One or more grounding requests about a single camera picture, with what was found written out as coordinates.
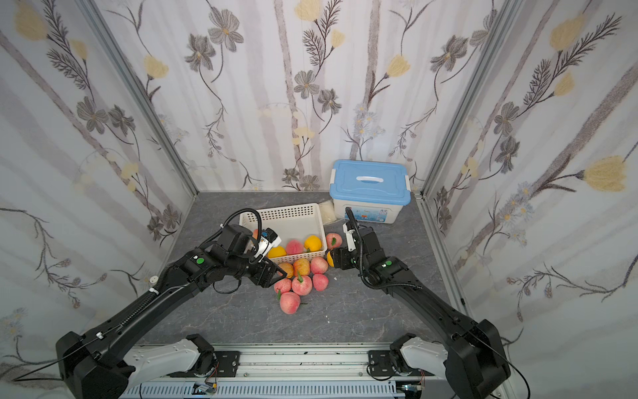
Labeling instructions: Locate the yellow peach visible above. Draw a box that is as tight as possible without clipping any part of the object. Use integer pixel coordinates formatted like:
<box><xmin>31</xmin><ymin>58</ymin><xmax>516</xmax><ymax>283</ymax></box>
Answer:
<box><xmin>326</xmin><ymin>250</ymin><xmax>334</xmax><ymax>267</ymax></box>
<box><xmin>303</xmin><ymin>235</ymin><xmax>322</xmax><ymax>252</ymax></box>

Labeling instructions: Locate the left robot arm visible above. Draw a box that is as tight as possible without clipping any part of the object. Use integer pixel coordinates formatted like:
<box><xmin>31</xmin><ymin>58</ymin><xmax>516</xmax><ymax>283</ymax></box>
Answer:
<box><xmin>56</xmin><ymin>241</ymin><xmax>286</xmax><ymax>398</ymax></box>

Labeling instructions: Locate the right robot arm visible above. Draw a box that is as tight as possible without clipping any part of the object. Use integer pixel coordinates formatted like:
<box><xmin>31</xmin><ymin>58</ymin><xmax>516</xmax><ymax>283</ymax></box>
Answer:
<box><xmin>329</xmin><ymin>227</ymin><xmax>512</xmax><ymax>398</ymax></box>

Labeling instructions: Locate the white perforated plastic basket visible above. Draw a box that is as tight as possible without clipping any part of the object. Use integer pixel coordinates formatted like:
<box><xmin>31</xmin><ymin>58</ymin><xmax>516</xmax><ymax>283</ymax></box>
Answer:
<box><xmin>258</xmin><ymin>203</ymin><xmax>327</xmax><ymax>264</ymax></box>

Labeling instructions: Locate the pink peach upper row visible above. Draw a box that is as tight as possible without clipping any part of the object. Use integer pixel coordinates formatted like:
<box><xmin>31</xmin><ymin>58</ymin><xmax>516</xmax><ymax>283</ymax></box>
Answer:
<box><xmin>310</xmin><ymin>257</ymin><xmax>329</xmax><ymax>274</ymax></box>

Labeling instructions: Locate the pink peach with leaf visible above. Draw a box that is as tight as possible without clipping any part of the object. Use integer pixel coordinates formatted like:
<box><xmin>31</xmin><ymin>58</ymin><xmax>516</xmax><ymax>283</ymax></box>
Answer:
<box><xmin>292</xmin><ymin>275</ymin><xmax>313</xmax><ymax>296</ymax></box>

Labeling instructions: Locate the clear bag of white material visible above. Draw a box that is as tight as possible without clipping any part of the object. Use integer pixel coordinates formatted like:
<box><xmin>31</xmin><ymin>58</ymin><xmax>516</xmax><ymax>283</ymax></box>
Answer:
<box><xmin>318</xmin><ymin>200</ymin><xmax>338</xmax><ymax>224</ymax></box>

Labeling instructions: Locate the blue lidded storage box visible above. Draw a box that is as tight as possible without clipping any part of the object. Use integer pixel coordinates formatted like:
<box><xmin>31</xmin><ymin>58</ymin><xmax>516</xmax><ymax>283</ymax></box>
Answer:
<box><xmin>329</xmin><ymin>160</ymin><xmax>411</xmax><ymax>224</ymax></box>

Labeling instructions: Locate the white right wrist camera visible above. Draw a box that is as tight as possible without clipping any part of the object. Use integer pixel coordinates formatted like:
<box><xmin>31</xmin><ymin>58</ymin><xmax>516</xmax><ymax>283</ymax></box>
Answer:
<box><xmin>342</xmin><ymin>224</ymin><xmax>357</xmax><ymax>252</ymax></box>

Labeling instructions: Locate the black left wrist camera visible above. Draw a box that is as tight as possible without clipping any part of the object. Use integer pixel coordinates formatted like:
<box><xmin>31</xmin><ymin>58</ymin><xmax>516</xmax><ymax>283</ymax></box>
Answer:
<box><xmin>217</xmin><ymin>224</ymin><xmax>282</xmax><ymax>261</ymax></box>

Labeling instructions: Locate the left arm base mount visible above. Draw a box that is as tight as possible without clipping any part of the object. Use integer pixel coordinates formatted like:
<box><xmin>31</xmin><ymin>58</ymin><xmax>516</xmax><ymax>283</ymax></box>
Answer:
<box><xmin>169</xmin><ymin>351</ymin><xmax>241</xmax><ymax>377</ymax></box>

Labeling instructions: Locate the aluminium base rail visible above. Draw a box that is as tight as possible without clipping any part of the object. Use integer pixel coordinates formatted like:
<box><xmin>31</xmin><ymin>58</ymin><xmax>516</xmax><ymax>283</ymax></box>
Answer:
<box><xmin>121</xmin><ymin>342</ymin><xmax>456</xmax><ymax>398</ymax></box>

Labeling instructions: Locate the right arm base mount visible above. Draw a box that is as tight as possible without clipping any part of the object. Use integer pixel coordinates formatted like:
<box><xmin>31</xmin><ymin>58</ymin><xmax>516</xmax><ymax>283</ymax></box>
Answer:
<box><xmin>366</xmin><ymin>349</ymin><xmax>433</xmax><ymax>381</ymax></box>

